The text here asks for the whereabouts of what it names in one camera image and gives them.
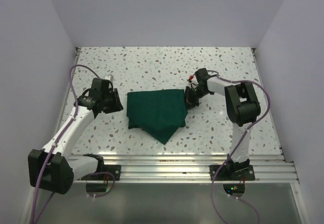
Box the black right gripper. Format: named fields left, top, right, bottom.
left=179, top=86, right=211, bottom=111

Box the dark green surgical cloth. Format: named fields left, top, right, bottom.
left=127, top=89, right=188, bottom=144

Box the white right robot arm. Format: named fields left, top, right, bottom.
left=185, top=68, right=261, bottom=180

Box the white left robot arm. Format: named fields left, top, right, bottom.
left=28, top=75, right=123, bottom=194

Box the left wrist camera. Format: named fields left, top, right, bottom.
left=91, top=74, right=114, bottom=95

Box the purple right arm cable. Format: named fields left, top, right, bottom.
left=207, top=69, right=273, bottom=224

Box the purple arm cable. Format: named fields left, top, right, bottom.
left=30, top=64, right=116, bottom=224
left=207, top=69, right=273, bottom=224

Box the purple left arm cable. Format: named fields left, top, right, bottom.
left=30, top=64, right=116, bottom=224

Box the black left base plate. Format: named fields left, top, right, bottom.
left=82, top=154, right=121, bottom=181

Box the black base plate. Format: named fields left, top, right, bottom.
left=215, top=165, right=256, bottom=181
left=82, top=154, right=121, bottom=181

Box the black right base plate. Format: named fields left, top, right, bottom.
left=215, top=165, right=256, bottom=181

